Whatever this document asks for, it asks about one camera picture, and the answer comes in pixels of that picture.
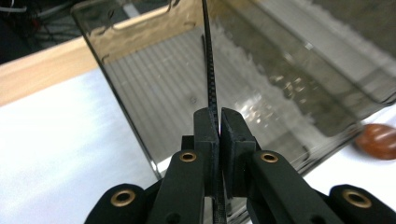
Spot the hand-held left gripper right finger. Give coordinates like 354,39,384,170
220,106,262,199

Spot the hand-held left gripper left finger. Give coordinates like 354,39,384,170
181,106,220,198

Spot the white table mat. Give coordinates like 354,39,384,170
0,66,396,224

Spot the tangle of floor cables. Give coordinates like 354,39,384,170
0,0,94,63

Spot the wooden spoon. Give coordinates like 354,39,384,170
354,123,396,161

